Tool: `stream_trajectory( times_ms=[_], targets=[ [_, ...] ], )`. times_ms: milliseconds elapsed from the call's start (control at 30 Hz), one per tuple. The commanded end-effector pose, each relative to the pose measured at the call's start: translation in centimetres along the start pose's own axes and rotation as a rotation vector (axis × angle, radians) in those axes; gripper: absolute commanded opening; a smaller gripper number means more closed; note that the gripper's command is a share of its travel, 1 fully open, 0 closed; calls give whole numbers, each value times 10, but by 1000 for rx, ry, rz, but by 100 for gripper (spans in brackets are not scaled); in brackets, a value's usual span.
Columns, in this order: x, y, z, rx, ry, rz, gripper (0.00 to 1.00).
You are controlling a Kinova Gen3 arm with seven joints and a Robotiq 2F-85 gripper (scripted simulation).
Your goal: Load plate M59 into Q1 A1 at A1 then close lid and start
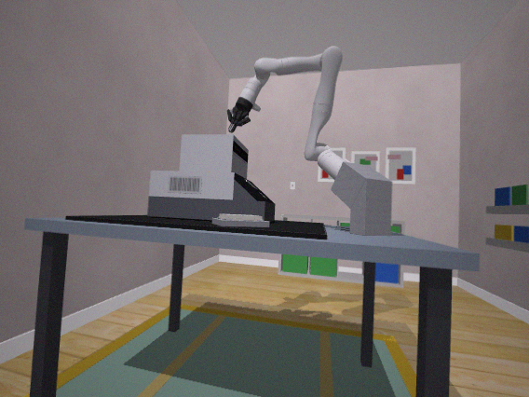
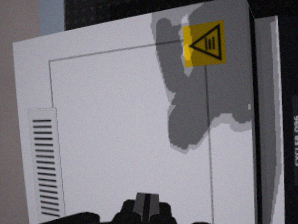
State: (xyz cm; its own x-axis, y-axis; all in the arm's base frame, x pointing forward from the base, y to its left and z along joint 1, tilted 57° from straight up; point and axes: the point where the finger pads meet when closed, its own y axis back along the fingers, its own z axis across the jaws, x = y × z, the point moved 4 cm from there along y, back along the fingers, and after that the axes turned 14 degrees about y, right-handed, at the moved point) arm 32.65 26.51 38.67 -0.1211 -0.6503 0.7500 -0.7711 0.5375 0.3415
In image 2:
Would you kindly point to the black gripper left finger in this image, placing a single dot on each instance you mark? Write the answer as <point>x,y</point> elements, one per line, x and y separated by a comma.
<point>129,215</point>

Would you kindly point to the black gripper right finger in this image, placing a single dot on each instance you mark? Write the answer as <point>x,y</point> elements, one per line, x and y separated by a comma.
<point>153,209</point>

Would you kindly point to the white real-time pcr machine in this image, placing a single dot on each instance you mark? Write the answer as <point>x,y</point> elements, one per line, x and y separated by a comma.
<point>177,102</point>

